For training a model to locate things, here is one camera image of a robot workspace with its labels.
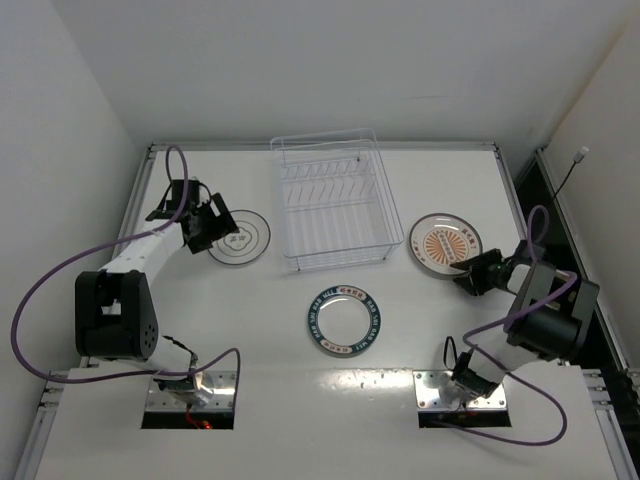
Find white plate with orange sunburst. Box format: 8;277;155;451
408;213;484;277

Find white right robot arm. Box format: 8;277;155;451
450;244;599;401

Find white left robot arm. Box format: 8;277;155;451
75;180;239;407

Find white plate with black rings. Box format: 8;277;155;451
208;209;272;267

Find dark green rimmed plate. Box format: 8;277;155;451
306;285;382;358

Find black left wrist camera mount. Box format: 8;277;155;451
145;180;189;223

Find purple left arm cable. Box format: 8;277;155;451
9;144;242;406

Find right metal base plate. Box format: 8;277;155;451
413;370;508;413

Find metal base plate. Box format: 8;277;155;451
413;370;508;413
145;371;236;413

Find white wire dish rack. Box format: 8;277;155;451
269;128;405;272

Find black hanging wall cable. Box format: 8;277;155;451
527;145;590;241

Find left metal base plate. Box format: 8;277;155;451
145;371;236;413

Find aluminium table frame rail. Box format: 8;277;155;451
13;145;156;479

